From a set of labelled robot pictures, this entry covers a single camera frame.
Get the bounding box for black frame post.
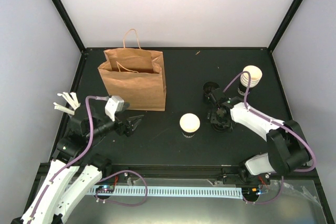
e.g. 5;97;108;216
51;0;86;52
267;0;303;53

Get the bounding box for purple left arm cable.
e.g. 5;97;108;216
26;95;148;224

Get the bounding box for black frame post left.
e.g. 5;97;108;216
51;0;86;52

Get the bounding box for brown paper bag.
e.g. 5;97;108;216
98;36;166;111

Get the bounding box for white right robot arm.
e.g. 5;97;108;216
203;82;313;184

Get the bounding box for black front aluminium rail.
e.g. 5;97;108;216
98;163;243;182

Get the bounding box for left small circuit board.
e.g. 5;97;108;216
96;185;115;194

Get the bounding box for black frame post right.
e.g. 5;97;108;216
267;0;303;53

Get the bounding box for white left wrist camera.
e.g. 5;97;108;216
104;95;124;122

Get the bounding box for white slotted cable duct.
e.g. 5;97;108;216
87;186;243;199

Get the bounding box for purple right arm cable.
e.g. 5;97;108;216
223;71;317;205

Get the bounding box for right small circuit board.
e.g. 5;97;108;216
241;187;269;196

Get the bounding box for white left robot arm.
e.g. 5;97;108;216
12;96;143;223

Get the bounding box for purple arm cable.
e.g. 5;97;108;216
26;95;148;224
223;71;317;205

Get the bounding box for white wooden stirrers in glass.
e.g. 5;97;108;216
53;92;81;116

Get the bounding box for stack of black paper cups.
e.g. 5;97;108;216
237;65;263;95

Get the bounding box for single black paper cup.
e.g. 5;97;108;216
179;113;201;138

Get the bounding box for small circuit board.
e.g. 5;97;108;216
241;187;269;196
96;185;115;194

